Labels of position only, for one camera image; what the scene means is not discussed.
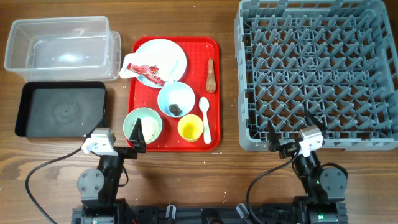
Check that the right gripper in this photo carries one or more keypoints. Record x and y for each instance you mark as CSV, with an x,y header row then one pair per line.
x,y
287,150

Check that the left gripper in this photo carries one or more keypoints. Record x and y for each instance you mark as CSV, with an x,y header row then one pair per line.
x,y
129,153

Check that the white rice grains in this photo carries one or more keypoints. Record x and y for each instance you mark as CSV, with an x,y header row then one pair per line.
x,y
150,129

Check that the light green bowl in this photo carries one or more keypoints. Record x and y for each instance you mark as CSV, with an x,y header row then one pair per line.
x,y
139,113

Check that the dark food scrap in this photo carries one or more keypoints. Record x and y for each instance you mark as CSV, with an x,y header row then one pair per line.
x,y
175,110

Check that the yellow plastic cup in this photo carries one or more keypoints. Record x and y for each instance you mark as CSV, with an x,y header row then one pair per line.
x,y
190,127

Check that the light blue bowl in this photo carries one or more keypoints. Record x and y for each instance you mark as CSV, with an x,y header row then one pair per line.
x,y
176,93

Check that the white plastic spoon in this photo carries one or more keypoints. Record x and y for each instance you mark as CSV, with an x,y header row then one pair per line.
x,y
204,106

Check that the white napkin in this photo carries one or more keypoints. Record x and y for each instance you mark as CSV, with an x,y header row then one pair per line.
x,y
142,59

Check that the light blue plate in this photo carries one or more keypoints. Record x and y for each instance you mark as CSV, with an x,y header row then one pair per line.
x,y
170,52

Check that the brown carrot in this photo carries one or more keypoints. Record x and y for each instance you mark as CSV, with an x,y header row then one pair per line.
x,y
211,80

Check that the red strawberry snack wrapper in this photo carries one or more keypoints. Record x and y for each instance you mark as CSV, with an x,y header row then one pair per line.
x,y
150,73

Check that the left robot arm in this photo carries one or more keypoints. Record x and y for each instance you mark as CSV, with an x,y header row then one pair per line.
x,y
99,186

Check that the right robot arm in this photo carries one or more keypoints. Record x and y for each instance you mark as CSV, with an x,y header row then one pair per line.
x,y
324,184

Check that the black food waste tray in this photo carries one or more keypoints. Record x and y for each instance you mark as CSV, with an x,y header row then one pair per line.
x,y
61,109

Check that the grey dishwasher rack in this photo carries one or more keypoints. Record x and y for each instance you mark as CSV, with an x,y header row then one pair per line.
x,y
334,59

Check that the clear plastic waste bin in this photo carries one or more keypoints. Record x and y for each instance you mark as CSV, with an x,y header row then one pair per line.
x,y
63,49

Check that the red serving tray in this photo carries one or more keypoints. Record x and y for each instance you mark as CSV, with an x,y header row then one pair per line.
x,y
198,50

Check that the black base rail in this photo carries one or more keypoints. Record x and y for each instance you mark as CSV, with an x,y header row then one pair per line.
x,y
268,213

